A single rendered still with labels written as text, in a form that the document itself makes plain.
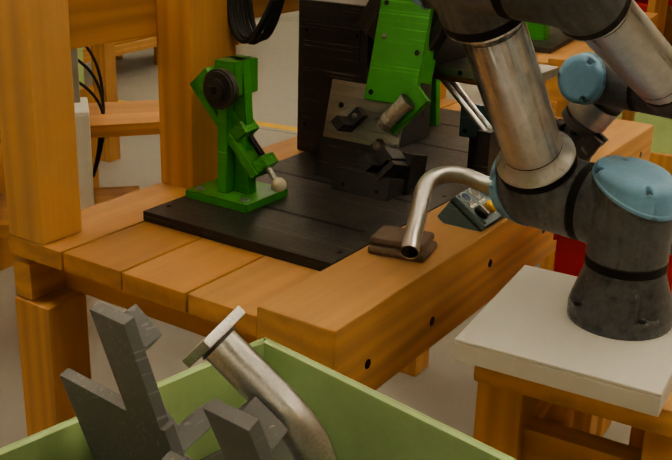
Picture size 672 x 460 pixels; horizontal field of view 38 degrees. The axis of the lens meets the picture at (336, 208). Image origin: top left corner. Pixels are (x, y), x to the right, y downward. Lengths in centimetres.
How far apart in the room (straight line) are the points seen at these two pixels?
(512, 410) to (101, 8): 103
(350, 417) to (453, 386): 198
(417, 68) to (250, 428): 131
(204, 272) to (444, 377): 165
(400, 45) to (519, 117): 65
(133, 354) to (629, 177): 79
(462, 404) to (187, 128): 141
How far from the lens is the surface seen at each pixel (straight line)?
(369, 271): 156
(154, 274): 160
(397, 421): 108
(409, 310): 155
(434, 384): 310
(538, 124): 135
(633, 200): 138
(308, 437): 73
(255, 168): 183
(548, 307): 151
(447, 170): 171
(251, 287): 154
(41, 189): 172
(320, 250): 164
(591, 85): 148
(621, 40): 124
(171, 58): 197
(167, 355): 325
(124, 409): 91
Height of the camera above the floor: 150
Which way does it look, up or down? 19 degrees down
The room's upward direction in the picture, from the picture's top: 2 degrees clockwise
